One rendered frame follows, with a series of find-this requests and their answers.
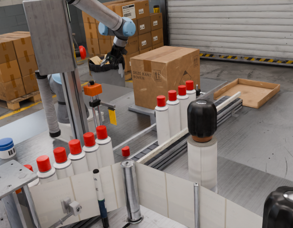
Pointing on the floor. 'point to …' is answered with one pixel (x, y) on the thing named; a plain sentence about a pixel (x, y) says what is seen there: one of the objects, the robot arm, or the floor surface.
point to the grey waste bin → (109, 78)
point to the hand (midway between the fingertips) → (111, 72)
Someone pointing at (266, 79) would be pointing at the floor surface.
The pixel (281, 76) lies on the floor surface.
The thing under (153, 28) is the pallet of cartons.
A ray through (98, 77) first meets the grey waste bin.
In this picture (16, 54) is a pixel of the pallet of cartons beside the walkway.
